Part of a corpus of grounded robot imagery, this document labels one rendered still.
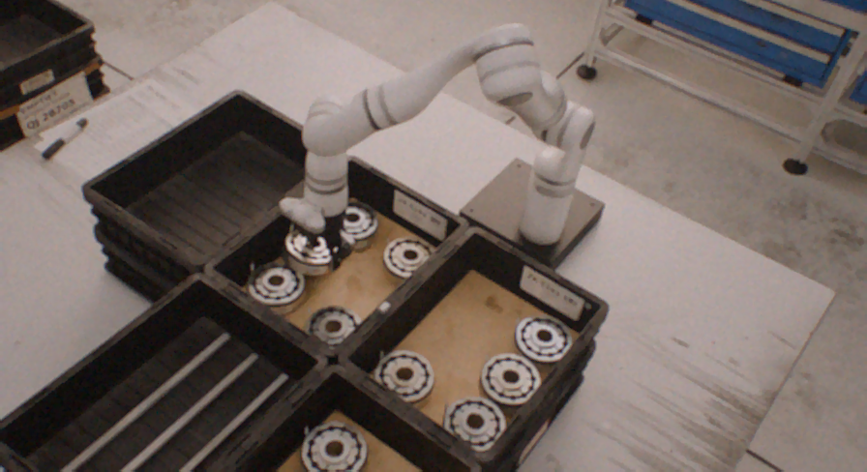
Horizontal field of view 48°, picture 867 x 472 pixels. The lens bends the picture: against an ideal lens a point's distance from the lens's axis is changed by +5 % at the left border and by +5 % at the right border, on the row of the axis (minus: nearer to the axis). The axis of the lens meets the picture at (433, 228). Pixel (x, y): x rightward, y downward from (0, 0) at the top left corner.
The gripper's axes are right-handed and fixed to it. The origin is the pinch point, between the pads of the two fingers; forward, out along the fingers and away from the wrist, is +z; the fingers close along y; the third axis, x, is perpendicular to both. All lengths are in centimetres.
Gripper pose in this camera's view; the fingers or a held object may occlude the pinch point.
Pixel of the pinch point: (324, 256)
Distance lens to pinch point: 173.7
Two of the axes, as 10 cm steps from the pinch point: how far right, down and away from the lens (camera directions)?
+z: -1.0, 7.0, 7.0
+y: -8.0, -4.8, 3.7
